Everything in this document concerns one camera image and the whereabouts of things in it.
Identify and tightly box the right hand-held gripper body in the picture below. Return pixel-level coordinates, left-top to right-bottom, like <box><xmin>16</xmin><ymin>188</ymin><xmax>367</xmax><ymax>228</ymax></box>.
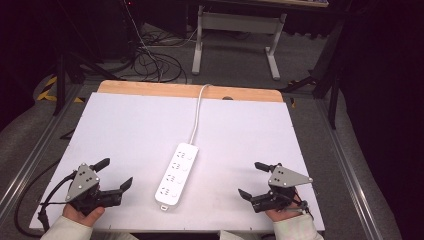
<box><xmin>249</xmin><ymin>162</ymin><xmax>314</xmax><ymax>214</ymax></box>

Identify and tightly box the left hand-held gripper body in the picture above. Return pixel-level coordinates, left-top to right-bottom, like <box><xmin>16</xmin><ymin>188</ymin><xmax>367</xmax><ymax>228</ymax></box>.
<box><xmin>64</xmin><ymin>162</ymin><xmax>124</xmax><ymax>217</ymax></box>

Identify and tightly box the white power strip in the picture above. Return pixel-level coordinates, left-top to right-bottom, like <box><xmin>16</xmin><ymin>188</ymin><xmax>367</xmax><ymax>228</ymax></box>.
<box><xmin>153</xmin><ymin>142</ymin><xmax>200</xmax><ymax>212</ymax></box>

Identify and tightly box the person's left hand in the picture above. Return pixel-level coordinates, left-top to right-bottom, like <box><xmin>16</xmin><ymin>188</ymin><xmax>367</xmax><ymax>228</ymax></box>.
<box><xmin>61</xmin><ymin>203</ymin><xmax>106</xmax><ymax>229</ymax></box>

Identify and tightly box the person's right hand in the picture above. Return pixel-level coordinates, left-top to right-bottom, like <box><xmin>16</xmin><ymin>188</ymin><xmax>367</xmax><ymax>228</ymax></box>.
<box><xmin>264</xmin><ymin>190</ymin><xmax>306</xmax><ymax>223</ymax></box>

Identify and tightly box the white board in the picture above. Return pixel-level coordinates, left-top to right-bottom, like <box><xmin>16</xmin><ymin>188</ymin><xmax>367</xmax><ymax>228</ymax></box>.
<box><xmin>28</xmin><ymin>91</ymin><xmax>326</xmax><ymax>234</ymax></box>

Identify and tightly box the black metal stand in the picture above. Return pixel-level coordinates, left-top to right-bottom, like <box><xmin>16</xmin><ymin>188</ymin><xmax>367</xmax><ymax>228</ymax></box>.
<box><xmin>279</xmin><ymin>19</ymin><xmax>348</xmax><ymax>130</ymax></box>
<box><xmin>52</xmin><ymin>49</ymin><xmax>126</xmax><ymax>117</ymax></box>

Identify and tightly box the yellow black floor tape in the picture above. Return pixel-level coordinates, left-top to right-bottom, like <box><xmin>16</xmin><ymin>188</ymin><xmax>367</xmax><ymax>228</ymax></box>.
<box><xmin>36</xmin><ymin>75</ymin><xmax>85</xmax><ymax>104</ymax></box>

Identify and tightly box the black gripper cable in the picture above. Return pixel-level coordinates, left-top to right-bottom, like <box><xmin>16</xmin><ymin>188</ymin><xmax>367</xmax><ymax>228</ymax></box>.
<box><xmin>292</xmin><ymin>189</ymin><xmax>316</xmax><ymax>222</ymax></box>
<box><xmin>13</xmin><ymin>159</ymin><xmax>78</xmax><ymax>239</ymax></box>

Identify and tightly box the aluminium rail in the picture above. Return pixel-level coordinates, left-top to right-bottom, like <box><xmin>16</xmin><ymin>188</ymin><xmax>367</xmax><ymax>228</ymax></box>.
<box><xmin>314</xmin><ymin>99</ymin><xmax>385</xmax><ymax>240</ymax></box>
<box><xmin>0</xmin><ymin>83</ymin><xmax>85</xmax><ymax>215</ymax></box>

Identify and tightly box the white power strip cable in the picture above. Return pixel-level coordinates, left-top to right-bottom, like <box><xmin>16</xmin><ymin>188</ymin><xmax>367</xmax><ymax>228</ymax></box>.
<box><xmin>188</xmin><ymin>83</ymin><xmax>213</xmax><ymax>146</ymax></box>

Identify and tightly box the bundle of black floor cables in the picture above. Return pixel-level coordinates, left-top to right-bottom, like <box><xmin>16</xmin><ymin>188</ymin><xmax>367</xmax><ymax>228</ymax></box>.
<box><xmin>131</xmin><ymin>19</ymin><xmax>202</xmax><ymax>84</ymax></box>

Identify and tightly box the white metal table frame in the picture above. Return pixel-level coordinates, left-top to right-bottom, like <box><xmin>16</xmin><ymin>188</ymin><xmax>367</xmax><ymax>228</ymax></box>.
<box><xmin>191</xmin><ymin>4</ymin><xmax>289</xmax><ymax>81</ymax></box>

